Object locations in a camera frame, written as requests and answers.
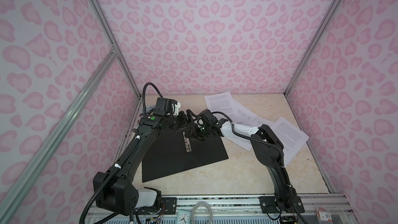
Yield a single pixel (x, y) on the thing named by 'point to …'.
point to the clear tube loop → (198, 203)
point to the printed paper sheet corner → (224, 102)
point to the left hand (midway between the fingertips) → (193, 118)
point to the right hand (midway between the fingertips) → (189, 135)
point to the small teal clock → (184, 216)
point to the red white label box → (323, 218)
